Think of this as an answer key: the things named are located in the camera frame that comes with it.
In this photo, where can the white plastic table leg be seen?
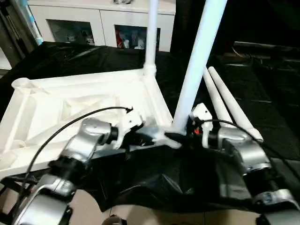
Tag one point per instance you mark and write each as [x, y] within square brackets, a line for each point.
[151, 33]
[199, 61]
[234, 105]
[215, 96]

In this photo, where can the white plastic table top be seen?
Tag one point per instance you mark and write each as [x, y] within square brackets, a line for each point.
[61, 103]

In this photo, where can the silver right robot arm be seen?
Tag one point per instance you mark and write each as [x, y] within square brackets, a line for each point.
[248, 154]

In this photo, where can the black plastic mat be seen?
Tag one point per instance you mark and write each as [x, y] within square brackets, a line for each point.
[267, 89]

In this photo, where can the silver metal bar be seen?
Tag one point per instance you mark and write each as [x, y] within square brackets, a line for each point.
[267, 47]

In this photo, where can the large black screen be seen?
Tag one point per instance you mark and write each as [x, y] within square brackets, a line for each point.
[258, 18]

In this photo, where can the white glass-door cabinet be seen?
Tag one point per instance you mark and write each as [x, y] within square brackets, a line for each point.
[84, 18]

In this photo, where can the dark crumpled bundle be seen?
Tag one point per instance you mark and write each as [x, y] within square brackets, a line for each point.
[123, 1]

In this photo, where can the grey curtain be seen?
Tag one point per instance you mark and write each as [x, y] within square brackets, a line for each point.
[14, 23]

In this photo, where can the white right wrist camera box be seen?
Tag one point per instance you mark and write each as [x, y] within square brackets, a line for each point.
[201, 119]

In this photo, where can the black folding table frame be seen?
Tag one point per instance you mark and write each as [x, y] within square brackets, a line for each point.
[11, 197]

